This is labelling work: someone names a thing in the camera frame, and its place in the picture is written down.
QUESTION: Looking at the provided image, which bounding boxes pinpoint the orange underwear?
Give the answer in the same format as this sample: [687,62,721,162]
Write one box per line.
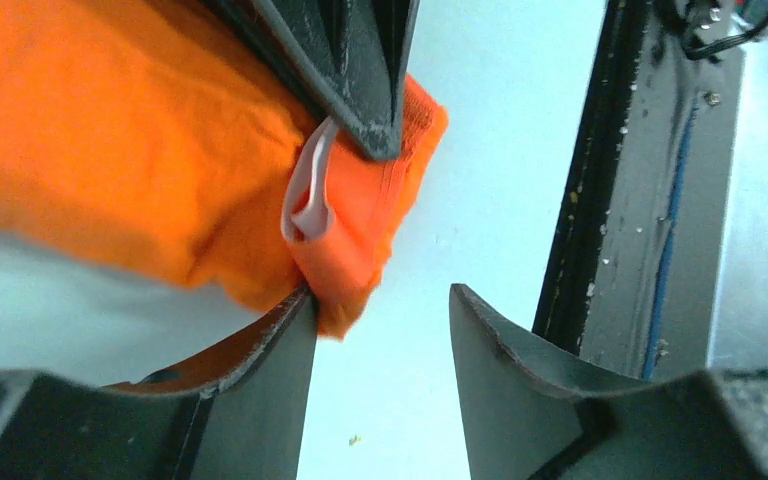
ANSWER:
[0,1,448,339]

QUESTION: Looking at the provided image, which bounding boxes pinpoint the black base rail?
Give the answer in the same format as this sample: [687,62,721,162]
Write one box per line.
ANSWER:
[533,1,744,380]

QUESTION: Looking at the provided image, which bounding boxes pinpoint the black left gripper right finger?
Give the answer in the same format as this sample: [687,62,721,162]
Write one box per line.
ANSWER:
[449,284,768,479]

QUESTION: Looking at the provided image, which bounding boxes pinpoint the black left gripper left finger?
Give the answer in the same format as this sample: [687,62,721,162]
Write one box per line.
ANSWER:
[0,287,317,479]

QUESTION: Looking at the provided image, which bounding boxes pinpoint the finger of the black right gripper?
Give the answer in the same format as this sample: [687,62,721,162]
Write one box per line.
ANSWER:
[205,0,419,161]

